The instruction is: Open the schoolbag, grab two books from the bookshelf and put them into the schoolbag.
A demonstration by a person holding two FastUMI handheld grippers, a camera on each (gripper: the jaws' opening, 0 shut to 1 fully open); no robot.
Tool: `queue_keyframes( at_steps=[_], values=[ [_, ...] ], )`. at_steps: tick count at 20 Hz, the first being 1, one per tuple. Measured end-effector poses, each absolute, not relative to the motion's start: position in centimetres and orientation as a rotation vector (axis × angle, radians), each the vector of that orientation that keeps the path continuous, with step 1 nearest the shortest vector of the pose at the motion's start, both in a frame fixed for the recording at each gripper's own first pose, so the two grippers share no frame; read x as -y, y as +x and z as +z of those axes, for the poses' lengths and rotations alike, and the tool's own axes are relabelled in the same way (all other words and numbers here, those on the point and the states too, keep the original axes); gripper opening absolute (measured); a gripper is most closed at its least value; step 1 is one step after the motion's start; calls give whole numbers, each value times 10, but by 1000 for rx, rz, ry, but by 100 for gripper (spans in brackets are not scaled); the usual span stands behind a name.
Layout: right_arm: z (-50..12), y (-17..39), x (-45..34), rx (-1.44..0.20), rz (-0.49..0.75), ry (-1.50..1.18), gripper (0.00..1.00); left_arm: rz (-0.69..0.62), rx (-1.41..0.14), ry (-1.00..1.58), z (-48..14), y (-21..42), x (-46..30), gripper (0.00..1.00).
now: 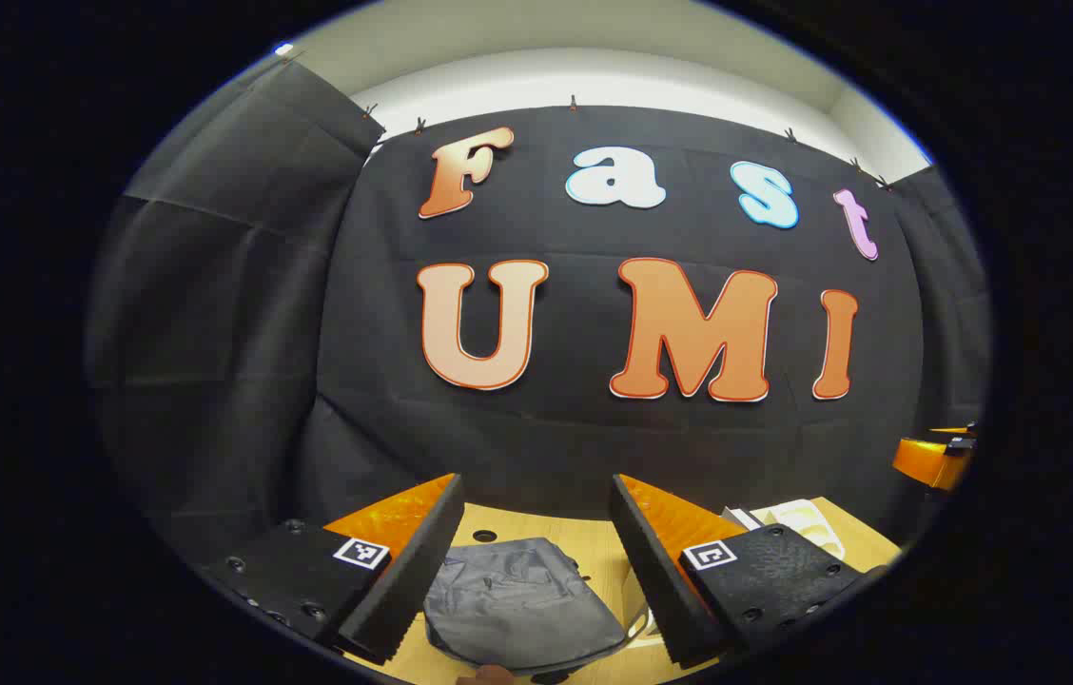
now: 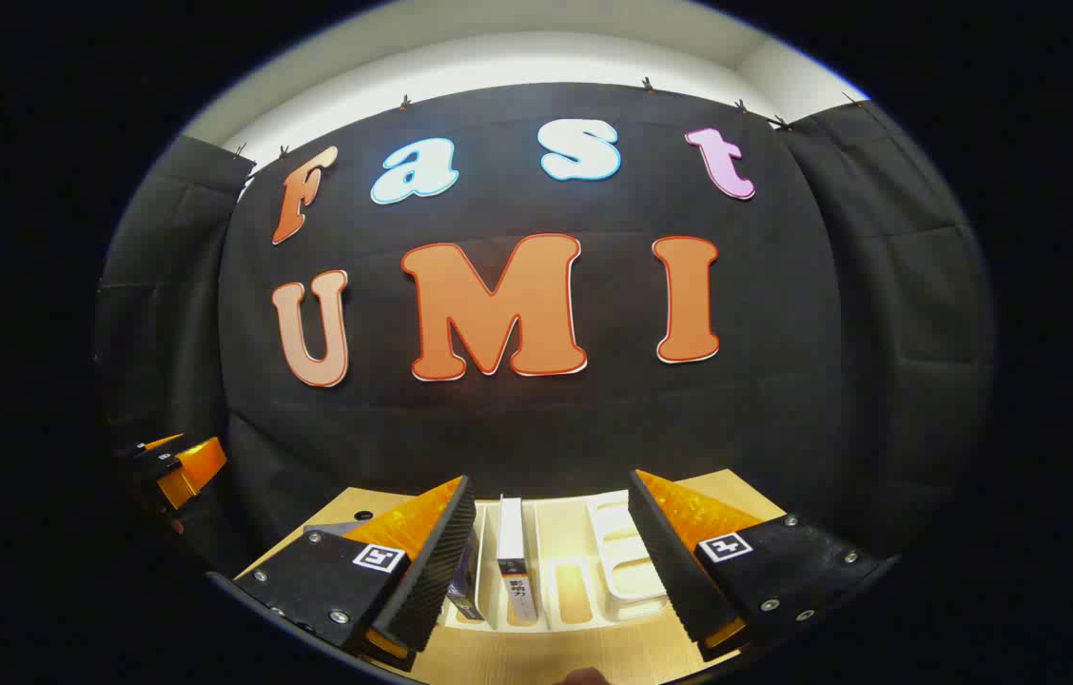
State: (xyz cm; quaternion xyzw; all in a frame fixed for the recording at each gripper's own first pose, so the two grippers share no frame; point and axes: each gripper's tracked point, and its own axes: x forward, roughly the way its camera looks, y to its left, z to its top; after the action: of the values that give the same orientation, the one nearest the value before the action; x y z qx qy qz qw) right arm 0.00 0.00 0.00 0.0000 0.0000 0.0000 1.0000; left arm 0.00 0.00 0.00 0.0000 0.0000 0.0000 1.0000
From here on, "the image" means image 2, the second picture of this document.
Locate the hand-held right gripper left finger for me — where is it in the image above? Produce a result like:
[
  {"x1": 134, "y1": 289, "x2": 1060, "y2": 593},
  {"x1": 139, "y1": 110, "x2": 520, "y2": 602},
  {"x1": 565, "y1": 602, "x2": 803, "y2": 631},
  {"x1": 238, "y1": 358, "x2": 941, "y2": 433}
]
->
[{"x1": 234, "y1": 474, "x2": 478, "y2": 672}]

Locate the white bookshelf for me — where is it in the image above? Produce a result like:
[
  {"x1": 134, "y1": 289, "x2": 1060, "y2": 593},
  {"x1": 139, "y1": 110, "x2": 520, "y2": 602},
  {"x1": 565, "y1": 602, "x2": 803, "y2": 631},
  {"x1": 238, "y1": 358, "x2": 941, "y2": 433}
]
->
[{"x1": 441, "y1": 490, "x2": 680, "y2": 634}]

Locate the white book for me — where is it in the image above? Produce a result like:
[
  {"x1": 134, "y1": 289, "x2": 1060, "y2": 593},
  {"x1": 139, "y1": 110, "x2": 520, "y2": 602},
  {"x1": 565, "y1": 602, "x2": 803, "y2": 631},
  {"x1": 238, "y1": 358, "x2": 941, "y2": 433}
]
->
[{"x1": 497, "y1": 495, "x2": 539, "y2": 624}]

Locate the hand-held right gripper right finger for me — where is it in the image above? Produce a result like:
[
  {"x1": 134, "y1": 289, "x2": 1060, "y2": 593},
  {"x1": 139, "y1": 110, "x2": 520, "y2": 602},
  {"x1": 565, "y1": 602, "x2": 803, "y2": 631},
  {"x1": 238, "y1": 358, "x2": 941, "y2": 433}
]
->
[{"x1": 627, "y1": 468, "x2": 901, "y2": 663}]

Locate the blue book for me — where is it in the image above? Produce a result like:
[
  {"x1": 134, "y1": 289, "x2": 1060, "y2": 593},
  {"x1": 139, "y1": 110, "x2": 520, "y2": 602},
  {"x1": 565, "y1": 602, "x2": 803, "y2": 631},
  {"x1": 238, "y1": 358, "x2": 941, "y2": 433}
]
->
[{"x1": 446, "y1": 531, "x2": 487, "y2": 621}]

